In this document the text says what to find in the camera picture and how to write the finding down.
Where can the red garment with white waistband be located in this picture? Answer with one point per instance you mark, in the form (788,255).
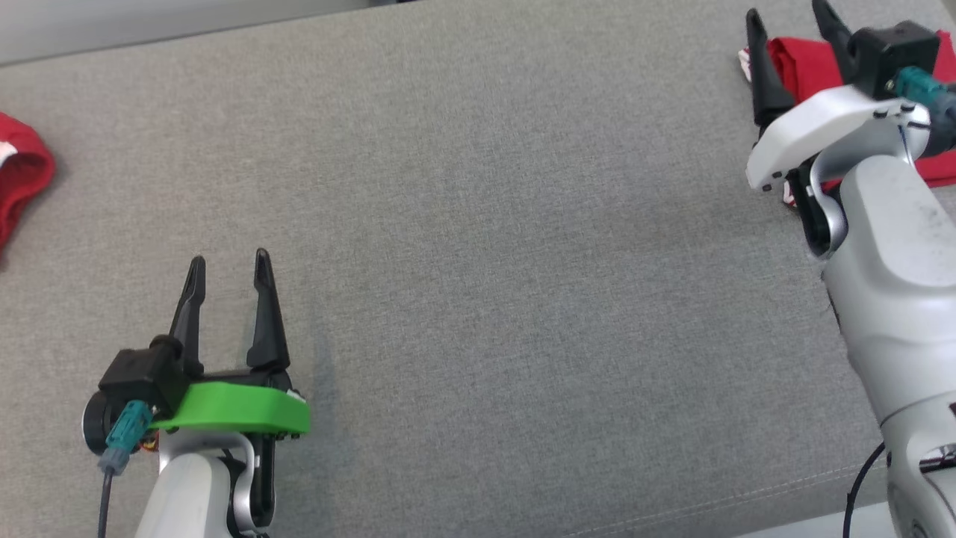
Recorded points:
(22,172)

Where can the red jersey with white sleeves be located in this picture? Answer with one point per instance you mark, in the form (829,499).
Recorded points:
(803,63)

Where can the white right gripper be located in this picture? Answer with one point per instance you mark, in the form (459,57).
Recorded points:
(829,119)

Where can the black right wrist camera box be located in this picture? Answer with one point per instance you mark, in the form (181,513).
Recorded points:
(896,52)

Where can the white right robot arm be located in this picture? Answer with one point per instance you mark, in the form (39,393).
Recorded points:
(896,299)

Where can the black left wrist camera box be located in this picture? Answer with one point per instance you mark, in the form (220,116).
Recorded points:
(142,373)

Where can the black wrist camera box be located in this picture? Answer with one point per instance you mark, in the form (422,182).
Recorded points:
(142,373)
(896,52)

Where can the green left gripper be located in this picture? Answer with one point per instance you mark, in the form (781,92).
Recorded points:
(239,407)

